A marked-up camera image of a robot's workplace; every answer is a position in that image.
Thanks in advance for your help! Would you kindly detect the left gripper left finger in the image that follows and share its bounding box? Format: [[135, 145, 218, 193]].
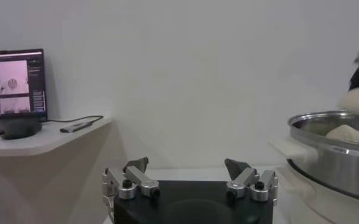
[[101, 156, 161, 223]]

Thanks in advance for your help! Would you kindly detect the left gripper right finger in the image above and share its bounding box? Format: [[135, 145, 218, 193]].
[[224, 158, 279, 206]]

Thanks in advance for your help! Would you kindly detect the white steamed baozi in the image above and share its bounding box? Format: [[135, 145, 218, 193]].
[[337, 82, 359, 118], [325, 124, 359, 145]]

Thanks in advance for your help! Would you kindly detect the steel perforated steamer basket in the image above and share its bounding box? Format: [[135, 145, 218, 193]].
[[269, 110, 359, 205]]

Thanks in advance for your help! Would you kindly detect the cream electric cooker base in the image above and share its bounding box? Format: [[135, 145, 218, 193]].
[[276, 164, 359, 224]]

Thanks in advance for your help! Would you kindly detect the grey usb hub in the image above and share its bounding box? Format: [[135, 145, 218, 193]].
[[59, 121, 94, 134]]

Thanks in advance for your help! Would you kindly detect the white side table with mouse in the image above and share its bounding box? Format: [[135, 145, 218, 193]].
[[0, 117, 128, 224]]

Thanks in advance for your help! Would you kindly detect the black computer mouse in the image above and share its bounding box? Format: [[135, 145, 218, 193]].
[[2, 117, 43, 141]]

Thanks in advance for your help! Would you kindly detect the black laptop beside mouse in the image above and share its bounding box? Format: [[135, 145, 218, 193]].
[[0, 48, 48, 139]]

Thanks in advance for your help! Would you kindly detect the black usb hub cable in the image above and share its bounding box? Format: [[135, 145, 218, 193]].
[[43, 114, 104, 126]]

